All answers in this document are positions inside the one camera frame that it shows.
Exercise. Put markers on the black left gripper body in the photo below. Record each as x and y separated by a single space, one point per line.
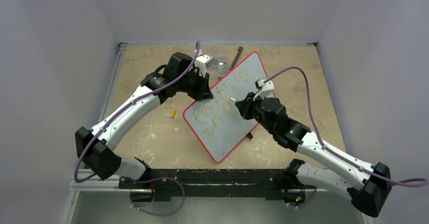
193 83

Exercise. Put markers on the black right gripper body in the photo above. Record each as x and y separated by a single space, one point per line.
246 106

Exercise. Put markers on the red framed whiteboard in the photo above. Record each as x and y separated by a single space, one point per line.
217 123

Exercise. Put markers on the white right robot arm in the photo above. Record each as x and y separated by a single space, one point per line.
364 183

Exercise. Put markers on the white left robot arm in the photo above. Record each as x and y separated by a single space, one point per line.
95 146

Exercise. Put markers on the black whiteboard stand clip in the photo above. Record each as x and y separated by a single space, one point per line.
249 136

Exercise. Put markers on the clear plastic marker holder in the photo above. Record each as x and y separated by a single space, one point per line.
218 67

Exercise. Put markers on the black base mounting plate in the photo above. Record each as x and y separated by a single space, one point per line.
163 184

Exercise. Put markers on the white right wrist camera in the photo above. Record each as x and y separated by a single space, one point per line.
265 87

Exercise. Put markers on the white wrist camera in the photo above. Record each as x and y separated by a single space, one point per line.
265 87
203 62

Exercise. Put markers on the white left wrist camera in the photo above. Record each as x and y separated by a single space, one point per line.
203 62

